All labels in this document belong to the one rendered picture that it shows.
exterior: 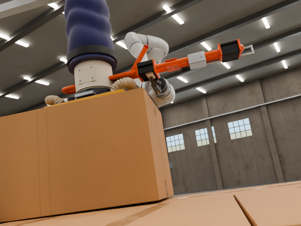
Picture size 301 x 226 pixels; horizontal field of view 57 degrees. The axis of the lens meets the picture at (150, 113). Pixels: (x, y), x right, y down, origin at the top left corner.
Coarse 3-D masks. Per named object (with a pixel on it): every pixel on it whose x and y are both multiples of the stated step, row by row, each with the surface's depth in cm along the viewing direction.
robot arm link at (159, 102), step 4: (172, 88) 147; (148, 92) 150; (152, 92) 147; (172, 92) 146; (152, 96) 147; (156, 96) 146; (168, 96) 145; (172, 96) 148; (152, 100) 147; (156, 100) 146; (160, 100) 146; (164, 100) 146; (168, 100) 149; (172, 100) 153; (156, 104) 148; (160, 104) 148; (164, 104) 151
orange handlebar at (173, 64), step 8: (208, 56) 113; (216, 56) 116; (160, 64) 117; (168, 64) 116; (176, 64) 115; (184, 64) 118; (128, 72) 119; (136, 72) 118; (160, 72) 121; (64, 88) 125; (72, 88) 124
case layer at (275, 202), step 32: (224, 192) 103; (256, 192) 79; (288, 192) 64; (0, 224) 93; (32, 224) 73; (64, 224) 60; (96, 224) 51; (128, 224) 44; (160, 224) 39; (192, 224) 35; (224, 224) 32; (256, 224) 30; (288, 224) 27
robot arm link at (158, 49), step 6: (150, 36) 190; (150, 42) 188; (156, 42) 190; (162, 42) 193; (150, 48) 188; (156, 48) 190; (162, 48) 192; (168, 48) 197; (150, 54) 190; (156, 54) 191; (162, 54) 194; (156, 60) 192; (144, 84) 195; (150, 84) 194; (150, 90) 195
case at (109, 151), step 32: (128, 96) 102; (0, 128) 109; (32, 128) 107; (64, 128) 104; (96, 128) 101; (128, 128) 99; (160, 128) 126; (0, 160) 106; (32, 160) 103; (64, 160) 101; (96, 160) 98; (128, 160) 96; (160, 160) 109; (0, 192) 103; (32, 192) 100; (64, 192) 98; (96, 192) 96; (128, 192) 94; (160, 192) 95
